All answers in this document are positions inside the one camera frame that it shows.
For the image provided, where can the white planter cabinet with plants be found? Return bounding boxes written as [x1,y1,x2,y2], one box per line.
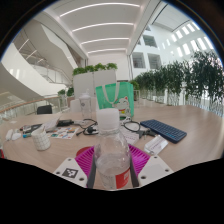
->
[72,62,118,101]

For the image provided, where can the low planter with plants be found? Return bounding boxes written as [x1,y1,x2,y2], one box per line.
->
[129,79,141,101]

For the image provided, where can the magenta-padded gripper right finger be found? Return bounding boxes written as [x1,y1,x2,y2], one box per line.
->
[128,143,174,188]

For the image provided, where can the row of green potted trees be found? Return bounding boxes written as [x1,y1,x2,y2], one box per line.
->
[134,49,224,108]

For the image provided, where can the green cat-print tote bag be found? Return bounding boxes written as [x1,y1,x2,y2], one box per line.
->
[95,81,135,119]

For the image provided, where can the clear red-labelled water bottle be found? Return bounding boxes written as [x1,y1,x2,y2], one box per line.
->
[93,108,132,191]

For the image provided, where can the flat round red coaster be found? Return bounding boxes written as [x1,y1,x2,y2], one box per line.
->
[75,146,93,158]

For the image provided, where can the black flat device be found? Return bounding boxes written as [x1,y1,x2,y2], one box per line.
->
[56,119,75,128]

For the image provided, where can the black chair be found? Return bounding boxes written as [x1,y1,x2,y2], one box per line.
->
[36,104,53,115]

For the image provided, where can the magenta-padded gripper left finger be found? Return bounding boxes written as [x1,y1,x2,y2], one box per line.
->
[53,145,98,190]

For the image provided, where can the small white box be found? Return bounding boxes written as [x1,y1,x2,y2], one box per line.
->
[143,134,169,157]

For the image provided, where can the bunch of keys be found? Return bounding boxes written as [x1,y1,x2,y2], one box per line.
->
[136,129,158,139]

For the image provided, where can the clear lidded tumbler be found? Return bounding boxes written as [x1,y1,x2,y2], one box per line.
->
[78,89,93,120]

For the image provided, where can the white printed card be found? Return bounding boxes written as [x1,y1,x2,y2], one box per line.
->
[120,126,140,146]

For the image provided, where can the dark printed packet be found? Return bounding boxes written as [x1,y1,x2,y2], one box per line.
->
[19,123,44,134]

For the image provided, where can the black cable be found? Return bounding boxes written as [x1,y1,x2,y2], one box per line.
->
[75,119,142,137]

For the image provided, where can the white grid-pattern mug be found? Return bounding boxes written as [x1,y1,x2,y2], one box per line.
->
[30,128,52,152]

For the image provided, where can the open grey notebook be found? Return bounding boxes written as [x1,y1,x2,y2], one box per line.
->
[39,115,63,133]

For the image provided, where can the ceiling light strips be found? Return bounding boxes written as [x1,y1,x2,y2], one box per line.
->
[59,2,141,55]

